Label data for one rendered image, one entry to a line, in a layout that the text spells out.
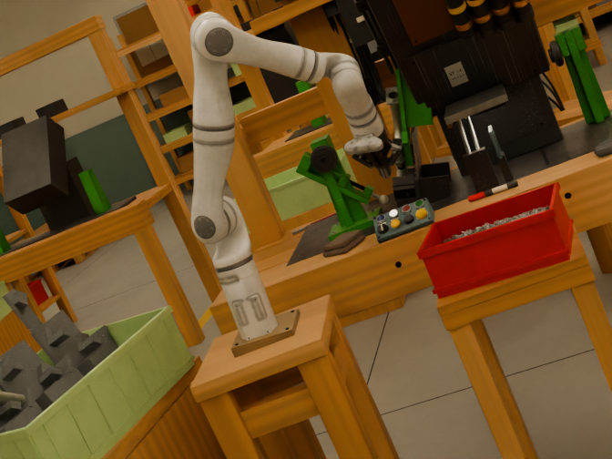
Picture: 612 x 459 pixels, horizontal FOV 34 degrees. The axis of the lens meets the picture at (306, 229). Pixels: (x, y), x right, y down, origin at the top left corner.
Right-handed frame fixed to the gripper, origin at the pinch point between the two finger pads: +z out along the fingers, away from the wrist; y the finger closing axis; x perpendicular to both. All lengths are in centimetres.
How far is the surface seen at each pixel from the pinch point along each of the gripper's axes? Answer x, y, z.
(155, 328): 37, 58, 9
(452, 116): -14.3, -16.0, -1.8
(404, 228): 6.3, -1.6, 14.9
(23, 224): -280, 423, 306
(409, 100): -29.4, -1.5, 4.9
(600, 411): 0, -36, 120
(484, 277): 30.9, -25.5, 5.0
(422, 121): -26.4, -3.9, 10.2
